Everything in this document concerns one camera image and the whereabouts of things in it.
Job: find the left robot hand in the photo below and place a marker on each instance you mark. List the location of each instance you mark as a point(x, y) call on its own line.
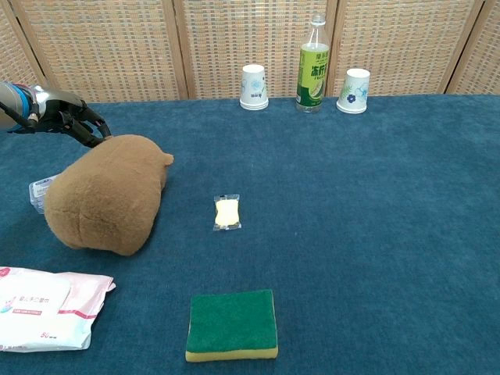
point(68, 115)

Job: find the brown plush bear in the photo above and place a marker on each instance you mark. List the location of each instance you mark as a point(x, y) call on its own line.
point(107, 195)

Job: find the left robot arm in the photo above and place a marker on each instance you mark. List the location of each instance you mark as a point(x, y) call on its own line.
point(15, 105)

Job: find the clear plastic floss box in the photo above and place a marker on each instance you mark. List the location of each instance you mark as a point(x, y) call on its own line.
point(39, 193)

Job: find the small wrapped white candy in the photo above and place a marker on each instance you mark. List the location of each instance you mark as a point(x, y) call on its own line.
point(226, 211)

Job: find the white paper cup light print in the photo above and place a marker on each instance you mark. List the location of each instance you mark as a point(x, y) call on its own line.
point(254, 88)

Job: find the woven folding screen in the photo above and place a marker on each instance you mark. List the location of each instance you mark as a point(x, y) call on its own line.
point(250, 47)

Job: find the pink wet wipes pack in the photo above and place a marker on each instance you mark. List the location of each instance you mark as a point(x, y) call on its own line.
point(47, 308)

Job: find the blue table cloth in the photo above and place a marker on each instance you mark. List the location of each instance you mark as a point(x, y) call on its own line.
point(273, 234)

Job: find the green label plastic bottle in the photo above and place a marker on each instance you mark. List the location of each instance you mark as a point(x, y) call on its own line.
point(313, 66)

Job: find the green and yellow sponge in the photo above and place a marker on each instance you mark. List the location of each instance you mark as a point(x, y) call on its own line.
point(232, 324)

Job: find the white paper cup blue flower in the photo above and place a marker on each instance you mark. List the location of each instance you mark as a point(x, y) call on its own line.
point(354, 91)

